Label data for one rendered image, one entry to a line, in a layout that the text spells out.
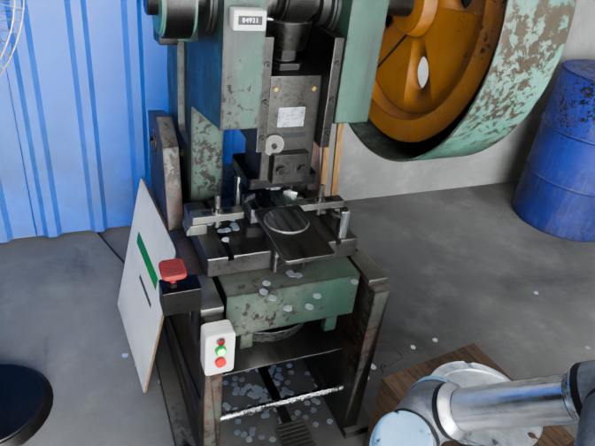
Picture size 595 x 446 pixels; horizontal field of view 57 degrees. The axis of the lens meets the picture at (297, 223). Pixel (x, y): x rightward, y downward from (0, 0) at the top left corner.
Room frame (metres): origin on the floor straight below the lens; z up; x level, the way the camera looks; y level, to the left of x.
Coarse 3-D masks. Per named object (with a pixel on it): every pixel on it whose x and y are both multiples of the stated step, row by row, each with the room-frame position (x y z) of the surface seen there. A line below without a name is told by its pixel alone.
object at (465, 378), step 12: (456, 372) 1.16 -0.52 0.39; (468, 372) 1.17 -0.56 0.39; (480, 372) 1.18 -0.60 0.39; (468, 384) 1.12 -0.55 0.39; (480, 384) 1.13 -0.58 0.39; (480, 432) 0.95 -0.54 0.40; (492, 432) 0.95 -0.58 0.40; (504, 432) 0.96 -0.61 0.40; (516, 432) 0.96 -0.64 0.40; (528, 432) 0.97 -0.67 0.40; (540, 432) 0.97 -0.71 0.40; (480, 444) 0.90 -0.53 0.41; (492, 444) 0.91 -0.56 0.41; (516, 444) 0.92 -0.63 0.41; (528, 444) 0.93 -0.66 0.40
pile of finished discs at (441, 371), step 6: (444, 366) 1.19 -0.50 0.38; (450, 366) 1.19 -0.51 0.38; (456, 366) 1.20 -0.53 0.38; (462, 366) 1.20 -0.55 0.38; (468, 366) 1.21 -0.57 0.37; (474, 366) 1.21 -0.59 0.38; (480, 366) 1.21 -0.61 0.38; (486, 366) 1.21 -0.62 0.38; (438, 372) 1.17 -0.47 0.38; (444, 372) 1.17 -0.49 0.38; (492, 372) 1.19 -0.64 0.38; (498, 372) 1.19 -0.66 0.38; (504, 378) 1.17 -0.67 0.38; (468, 444) 0.94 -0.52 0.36; (474, 444) 0.93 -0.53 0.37
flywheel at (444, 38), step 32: (416, 0) 1.48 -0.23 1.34; (448, 0) 1.42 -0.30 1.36; (480, 0) 1.32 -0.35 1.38; (384, 32) 1.66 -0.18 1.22; (416, 32) 1.48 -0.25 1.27; (448, 32) 1.40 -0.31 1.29; (480, 32) 1.24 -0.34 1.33; (384, 64) 1.63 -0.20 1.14; (416, 64) 1.53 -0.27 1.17; (448, 64) 1.37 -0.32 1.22; (480, 64) 1.22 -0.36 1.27; (384, 96) 1.59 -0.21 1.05; (416, 96) 1.46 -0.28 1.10; (448, 96) 1.29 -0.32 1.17; (384, 128) 1.50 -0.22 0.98; (416, 128) 1.37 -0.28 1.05; (448, 128) 1.28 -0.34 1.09
